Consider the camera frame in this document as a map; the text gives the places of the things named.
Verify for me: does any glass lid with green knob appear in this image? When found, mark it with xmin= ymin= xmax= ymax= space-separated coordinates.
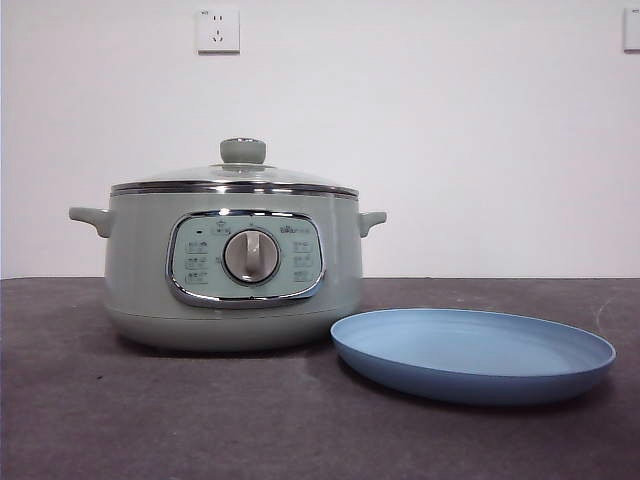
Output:
xmin=110 ymin=138 xmax=360 ymax=197

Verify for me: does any pale green electric steamer pot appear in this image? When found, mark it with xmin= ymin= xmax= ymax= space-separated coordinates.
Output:
xmin=68 ymin=192 xmax=388 ymax=354

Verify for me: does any blue round plate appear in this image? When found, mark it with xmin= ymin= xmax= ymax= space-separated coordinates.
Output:
xmin=329 ymin=308 xmax=617 ymax=406

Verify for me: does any white wall power socket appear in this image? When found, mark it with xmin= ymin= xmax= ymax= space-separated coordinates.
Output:
xmin=196 ymin=8 xmax=241 ymax=55

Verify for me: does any white wall switch plate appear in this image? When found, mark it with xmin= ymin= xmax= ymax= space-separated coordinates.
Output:
xmin=622 ymin=8 xmax=640 ymax=54

